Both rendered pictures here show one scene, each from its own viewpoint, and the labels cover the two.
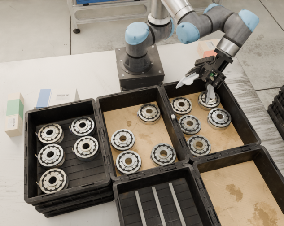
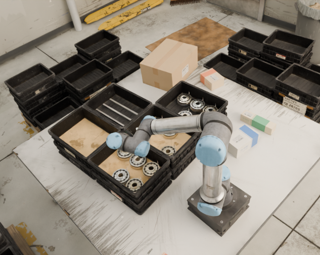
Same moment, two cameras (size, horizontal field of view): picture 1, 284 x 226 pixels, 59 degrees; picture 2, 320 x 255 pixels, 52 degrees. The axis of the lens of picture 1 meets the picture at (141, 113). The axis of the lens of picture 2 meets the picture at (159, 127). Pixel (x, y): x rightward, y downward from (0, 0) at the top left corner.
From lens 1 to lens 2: 1.98 m
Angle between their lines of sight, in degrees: 77
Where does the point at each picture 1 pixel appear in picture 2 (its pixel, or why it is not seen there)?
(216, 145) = (115, 162)
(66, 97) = (234, 139)
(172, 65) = (197, 238)
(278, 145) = (75, 213)
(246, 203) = (88, 144)
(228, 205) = (97, 138)
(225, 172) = not seen: hidden behind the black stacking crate
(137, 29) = not seen: hidden behind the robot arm
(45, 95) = (249, 133)
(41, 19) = not seen: outside the picture
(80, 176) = (176, 109)
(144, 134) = (162, 143)
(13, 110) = (258, 119)
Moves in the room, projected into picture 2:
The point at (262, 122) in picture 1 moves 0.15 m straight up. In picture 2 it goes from (91, 225) to (84, 212)
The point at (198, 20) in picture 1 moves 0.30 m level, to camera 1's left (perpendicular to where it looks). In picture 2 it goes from (144, 122) to (193, 95)
